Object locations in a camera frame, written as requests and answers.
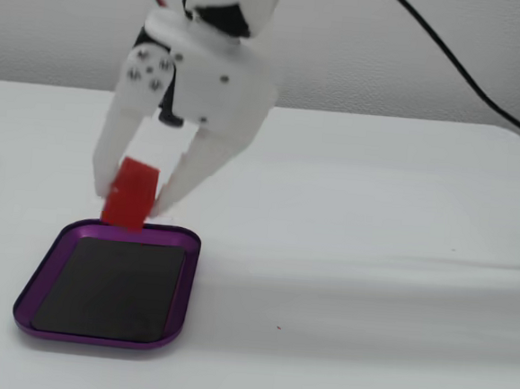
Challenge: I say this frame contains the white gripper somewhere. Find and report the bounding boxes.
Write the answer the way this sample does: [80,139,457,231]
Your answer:
[86,4,285,227]

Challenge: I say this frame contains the red textured block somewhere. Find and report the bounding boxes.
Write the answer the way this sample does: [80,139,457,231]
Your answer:
[99,155,163,235]

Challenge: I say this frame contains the purple metal tray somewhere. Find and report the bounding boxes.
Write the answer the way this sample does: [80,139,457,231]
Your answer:
[9,213,203,355]

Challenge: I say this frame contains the black tray mat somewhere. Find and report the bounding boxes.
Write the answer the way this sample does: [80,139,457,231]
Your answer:
[30,232,189,347]

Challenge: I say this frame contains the black cable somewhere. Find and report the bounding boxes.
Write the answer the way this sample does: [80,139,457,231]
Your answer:
[371,0,520,147]

